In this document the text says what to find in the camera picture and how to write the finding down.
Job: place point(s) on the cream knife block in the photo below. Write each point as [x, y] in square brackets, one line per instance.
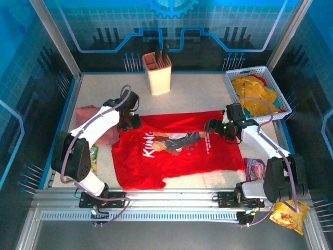
[158, 78]

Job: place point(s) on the red printed t-shirt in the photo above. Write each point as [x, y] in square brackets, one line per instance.
[182, 159]

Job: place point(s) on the folded pink t-shirt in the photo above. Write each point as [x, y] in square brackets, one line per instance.
[86, 113]

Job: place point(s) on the white perforated plastic basket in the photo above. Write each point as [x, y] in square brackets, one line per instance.
[234, 75]

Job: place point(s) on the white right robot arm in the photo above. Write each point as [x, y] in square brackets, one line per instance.
[262, 143]

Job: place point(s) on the aluminium rear post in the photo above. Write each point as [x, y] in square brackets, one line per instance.
[286, 34]
[59, 44]

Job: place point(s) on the red garment in basket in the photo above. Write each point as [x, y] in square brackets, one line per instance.
[260, 78]

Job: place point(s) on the purple candy bag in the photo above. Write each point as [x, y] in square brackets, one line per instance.
[253, 169]

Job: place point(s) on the green snack bag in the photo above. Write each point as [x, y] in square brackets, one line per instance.
[94, 156]

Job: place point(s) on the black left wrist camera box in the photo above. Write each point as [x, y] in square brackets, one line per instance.
[132, 101]

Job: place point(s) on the aluminium front rail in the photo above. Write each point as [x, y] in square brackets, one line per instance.
[169, 200]

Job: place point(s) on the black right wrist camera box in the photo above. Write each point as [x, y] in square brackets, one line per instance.
[235, 112]

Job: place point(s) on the yellow t-shirt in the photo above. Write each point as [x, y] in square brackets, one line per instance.
[255, 96]

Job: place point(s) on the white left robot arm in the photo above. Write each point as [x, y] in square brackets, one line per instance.
[96, 127]

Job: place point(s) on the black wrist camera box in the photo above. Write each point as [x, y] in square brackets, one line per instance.
[235, 112]
[132, 101]

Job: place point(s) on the yellow chip bag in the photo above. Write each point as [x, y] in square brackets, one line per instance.
[284, 218]

